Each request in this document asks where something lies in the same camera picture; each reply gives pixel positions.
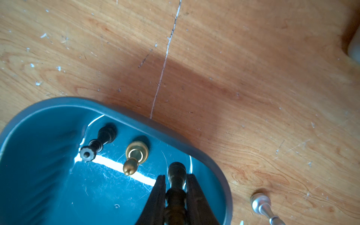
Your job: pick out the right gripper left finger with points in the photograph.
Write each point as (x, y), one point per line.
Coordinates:
(153, 212)

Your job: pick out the silver chess piece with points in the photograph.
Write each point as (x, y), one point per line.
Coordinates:
(261, 204)

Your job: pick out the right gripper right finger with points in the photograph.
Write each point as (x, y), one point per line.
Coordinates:
(199, 211)

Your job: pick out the teal plastic storage box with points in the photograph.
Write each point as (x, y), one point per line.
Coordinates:
(44, 181)

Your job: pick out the dark chess piece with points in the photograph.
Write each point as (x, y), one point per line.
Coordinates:
(175, 212)
(106, 135)

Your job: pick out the gold chess piece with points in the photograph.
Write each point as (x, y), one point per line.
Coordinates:
(137, 153)

